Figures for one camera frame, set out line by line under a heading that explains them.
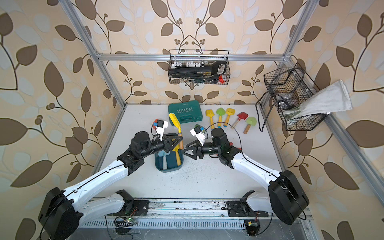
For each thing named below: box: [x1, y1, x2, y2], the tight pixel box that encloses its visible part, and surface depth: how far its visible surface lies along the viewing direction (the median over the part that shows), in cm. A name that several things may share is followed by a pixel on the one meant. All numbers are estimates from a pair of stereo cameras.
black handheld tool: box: [169, 61, 227, 78], surface depth 85 cm
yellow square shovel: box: [169, 113, 184, 150], surface depth 73 cm
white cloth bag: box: [285, 79, 353, 119], surface depth 59 cm
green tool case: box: [168, 100, 203, 126], surface depth 114 cm
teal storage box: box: [154, 149, 184, 173], surface depth 89 cm
